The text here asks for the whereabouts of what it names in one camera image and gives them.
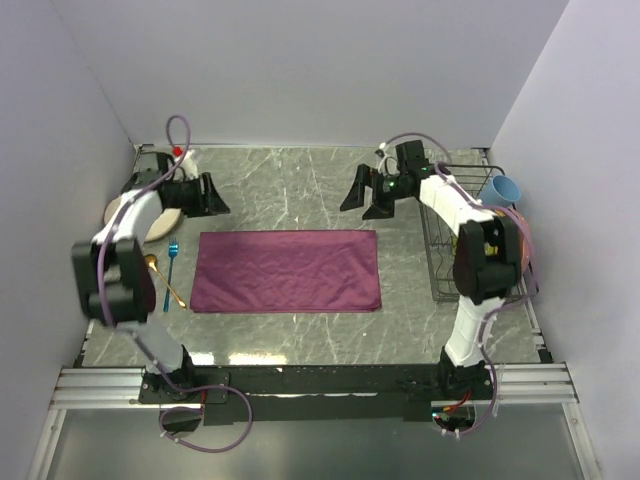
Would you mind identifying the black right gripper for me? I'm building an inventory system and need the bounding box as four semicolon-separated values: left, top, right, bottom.
339;164;411;221

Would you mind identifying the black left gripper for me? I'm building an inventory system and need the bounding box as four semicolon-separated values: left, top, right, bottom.
167;173;230;219

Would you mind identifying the purple cloth napkin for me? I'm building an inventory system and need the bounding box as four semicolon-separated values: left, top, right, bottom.
190;230;382;314

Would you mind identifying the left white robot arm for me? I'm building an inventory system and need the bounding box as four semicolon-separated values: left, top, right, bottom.
71;147;230;402

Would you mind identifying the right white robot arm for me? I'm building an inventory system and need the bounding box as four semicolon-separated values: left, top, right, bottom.
340;140;522;399

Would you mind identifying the blue metal fork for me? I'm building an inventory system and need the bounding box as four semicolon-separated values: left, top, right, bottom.
163;237;179;313

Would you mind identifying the cream divided ceramic plate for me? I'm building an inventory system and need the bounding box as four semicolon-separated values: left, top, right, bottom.
103;197;182;243

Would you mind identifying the gold metal spoon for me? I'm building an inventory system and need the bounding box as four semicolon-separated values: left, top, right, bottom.
144;254;187;309

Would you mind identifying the light blue plastic cup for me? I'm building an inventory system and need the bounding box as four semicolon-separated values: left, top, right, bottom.
478;175;521;210

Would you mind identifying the pink scalloped plate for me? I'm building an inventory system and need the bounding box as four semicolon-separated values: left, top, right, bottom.
496;207;534;275

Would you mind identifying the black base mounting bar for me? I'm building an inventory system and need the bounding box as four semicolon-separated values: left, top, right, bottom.
138;364;493;426

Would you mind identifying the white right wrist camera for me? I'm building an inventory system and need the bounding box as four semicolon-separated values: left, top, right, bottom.
376;142;399;176

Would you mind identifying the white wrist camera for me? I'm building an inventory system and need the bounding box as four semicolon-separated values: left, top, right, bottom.
376;142;399;176
172;146;199;181

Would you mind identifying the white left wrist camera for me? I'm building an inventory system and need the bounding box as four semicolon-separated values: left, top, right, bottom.
172;146;199;181

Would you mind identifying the black wire dish rack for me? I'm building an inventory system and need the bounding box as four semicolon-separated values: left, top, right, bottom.
418;165;523;304

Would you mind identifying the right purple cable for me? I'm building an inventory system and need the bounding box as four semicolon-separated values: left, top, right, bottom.
382;132;541;441

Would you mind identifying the aluminium frame rail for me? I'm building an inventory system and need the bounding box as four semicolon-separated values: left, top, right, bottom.
50;363;578;410

